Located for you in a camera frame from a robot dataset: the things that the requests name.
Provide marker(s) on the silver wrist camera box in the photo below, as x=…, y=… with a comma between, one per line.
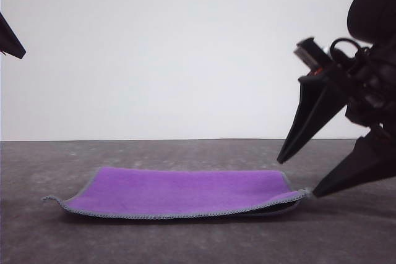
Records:
x=311, y=53

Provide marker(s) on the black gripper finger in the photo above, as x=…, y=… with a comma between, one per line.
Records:
x=309, y=115
x=365, y=168
x=10, y=41

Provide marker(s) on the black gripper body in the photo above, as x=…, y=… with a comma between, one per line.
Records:
x=371, y=91

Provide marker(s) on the purple towel with grey hem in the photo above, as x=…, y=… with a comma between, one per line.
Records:
x=185, y=188

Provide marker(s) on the grey table cloth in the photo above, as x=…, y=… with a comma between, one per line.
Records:
x=185, y=242

